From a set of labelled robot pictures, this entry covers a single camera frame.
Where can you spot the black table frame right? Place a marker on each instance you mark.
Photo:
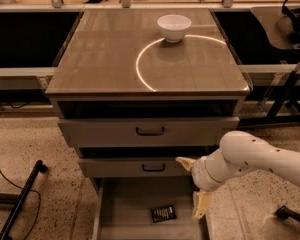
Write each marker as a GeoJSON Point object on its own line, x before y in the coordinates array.
{"type": "Point", "coordinates": [272, 118]}

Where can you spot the grey drawer cabinet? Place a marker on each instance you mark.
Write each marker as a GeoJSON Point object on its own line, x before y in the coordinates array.
{"type": "Point", "coordinates": [119, 55]}

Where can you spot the bottom drawer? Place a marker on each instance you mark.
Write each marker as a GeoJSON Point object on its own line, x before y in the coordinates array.
{"type": "Point", "coordinates": [123, 211]}

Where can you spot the top drawer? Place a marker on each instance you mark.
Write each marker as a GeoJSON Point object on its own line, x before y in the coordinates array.
{"type": "Point", "coordinates": [113, 123]}

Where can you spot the black top drawer handle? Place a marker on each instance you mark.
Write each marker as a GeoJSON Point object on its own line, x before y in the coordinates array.
{"type": "Point", "coordinates": [149, 132]}

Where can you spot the black middle drawer handle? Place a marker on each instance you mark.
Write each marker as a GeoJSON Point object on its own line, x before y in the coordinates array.
{"type": "Point", "coordinates": [157, 168]}

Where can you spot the white ceramic bowl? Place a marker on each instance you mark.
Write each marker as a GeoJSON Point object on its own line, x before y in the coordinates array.
{"type": "Point", "coordinates": [173, 27]}

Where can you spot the black drawer handle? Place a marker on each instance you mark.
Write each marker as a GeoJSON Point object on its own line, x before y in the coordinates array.
{"type": "Point", "coordinates": [157, 168]}
{"type": "Point", "coordinates": [149, 132]}

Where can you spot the black rxbar chocolate bar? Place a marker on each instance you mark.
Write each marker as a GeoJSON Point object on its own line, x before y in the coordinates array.
{"type": "Point", "coordinates": [164, 213]}

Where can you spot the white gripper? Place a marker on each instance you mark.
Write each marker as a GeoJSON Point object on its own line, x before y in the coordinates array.
{"type": "Point", "coordinates": [200, 174]}

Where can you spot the black stand leg left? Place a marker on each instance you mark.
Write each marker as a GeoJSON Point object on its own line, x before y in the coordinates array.
{"type": "Point", "coordinates": [17, 200]}

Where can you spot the drawer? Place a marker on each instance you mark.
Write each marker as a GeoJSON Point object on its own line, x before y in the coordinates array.
{"type": "Point", "coordinates": [127, 161]}
{"type": "Point", "coordinates": [113, 123]}
{"type": "Point", "coordinates": [123, 211]}

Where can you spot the middle drawer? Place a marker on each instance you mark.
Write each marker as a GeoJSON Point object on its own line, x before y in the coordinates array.
{"type": "Point", "coordinates": [127, 161]}

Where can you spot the black stand foot right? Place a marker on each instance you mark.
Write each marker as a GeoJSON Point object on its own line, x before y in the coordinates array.
{"type": "Point", "coordinates": [284, 212]}

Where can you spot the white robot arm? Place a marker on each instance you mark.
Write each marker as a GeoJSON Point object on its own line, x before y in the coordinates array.
{"type": "Point", "coordinates": [239, 153]}

